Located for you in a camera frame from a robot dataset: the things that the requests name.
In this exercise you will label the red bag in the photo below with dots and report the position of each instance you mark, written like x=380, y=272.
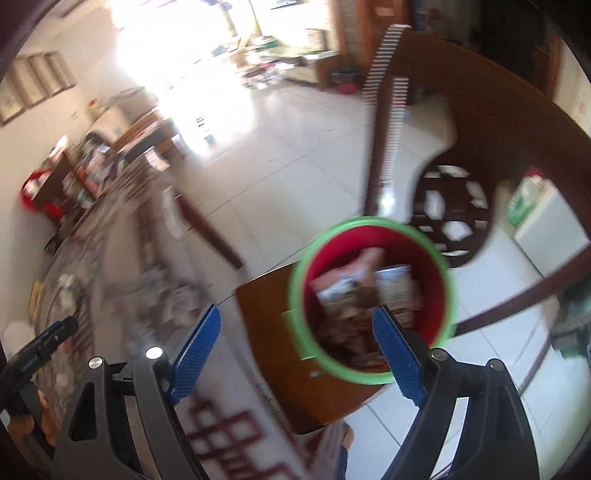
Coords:
x=34, y=189

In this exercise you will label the red floor bin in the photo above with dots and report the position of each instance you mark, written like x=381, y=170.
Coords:
x=345, y=87

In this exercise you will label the dark wall picture frame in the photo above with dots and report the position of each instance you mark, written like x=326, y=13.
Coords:
x=11, y=99
x=68, y=69
x=32, y=81
x=53, y=74

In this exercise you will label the pink plastic bag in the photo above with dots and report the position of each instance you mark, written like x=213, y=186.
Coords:
x=369, y=263

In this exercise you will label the person's leg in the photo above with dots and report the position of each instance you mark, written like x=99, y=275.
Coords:
x=344, y=450

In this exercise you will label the green plastic bottle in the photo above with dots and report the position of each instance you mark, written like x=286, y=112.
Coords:
x=524, y=203

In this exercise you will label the red white wrapper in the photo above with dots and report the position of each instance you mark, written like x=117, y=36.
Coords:
x=346, y=332

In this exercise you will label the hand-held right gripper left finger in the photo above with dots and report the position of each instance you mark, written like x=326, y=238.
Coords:
x=194, y=355

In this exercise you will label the carved wooden chair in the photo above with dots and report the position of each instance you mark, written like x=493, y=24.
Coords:
x=485, y=83

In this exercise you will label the white blue paper packet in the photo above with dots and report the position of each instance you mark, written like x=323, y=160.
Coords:
x=395, y=284

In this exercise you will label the red bucket with green rim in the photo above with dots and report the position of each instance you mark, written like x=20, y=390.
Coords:
x=429, y=295

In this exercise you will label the long television cabinet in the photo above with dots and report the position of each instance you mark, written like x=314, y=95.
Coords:
x=304, y=69

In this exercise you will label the white printed packet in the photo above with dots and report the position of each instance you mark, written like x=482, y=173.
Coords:
x=337, y=288

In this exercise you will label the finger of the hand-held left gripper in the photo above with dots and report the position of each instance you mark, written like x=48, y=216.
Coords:
x=41, y=346

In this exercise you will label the wooden frame sofa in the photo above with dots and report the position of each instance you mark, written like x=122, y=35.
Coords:
x=147, y=134

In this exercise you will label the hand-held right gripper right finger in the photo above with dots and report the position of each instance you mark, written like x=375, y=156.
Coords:
x=399, y=355

